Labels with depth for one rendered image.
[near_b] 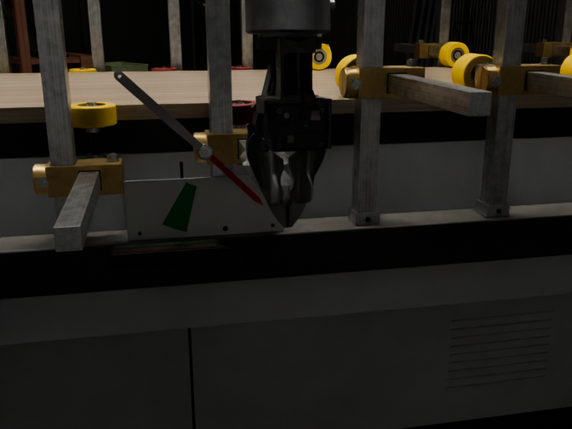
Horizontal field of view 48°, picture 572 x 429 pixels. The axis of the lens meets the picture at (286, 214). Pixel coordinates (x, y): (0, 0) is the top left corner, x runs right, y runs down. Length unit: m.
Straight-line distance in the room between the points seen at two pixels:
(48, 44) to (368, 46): 0.49
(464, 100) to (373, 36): 0.29
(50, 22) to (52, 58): 0.05
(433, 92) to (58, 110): 0.56
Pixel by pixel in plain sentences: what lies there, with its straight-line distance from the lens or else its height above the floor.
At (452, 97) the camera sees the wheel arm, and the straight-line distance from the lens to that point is 0.86.
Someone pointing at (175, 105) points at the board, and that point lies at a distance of 1.19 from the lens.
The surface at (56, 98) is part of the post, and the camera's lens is 1.03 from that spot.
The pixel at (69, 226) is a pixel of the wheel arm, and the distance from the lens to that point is 0.77.
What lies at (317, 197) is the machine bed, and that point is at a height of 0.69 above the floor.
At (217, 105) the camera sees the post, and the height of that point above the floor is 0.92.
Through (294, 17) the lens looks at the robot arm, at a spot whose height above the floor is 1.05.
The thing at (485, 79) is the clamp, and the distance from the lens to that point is 1.17.
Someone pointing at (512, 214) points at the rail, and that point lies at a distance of 1.25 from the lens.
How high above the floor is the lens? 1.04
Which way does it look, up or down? 17 degrees down
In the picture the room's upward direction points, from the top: straight up
